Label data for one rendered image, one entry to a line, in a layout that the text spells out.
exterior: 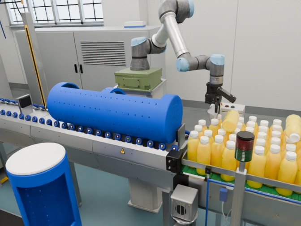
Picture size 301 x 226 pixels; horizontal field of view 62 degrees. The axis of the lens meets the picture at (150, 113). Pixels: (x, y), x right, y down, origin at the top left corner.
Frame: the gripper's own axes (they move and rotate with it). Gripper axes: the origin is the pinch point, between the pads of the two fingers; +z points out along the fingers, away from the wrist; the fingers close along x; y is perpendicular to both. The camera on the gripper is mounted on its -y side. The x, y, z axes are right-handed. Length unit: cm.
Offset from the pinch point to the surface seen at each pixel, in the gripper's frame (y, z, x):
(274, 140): -30.4, -0.9, 19.3
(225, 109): -2.2, -0.4, -11.1
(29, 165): 72, 6, 74
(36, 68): 167, -13, -17
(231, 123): -10.5, -6.0, 18.8
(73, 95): 88, -10, 23
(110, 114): 57, -4, 27
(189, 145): 7.9, 5.4, 28.2
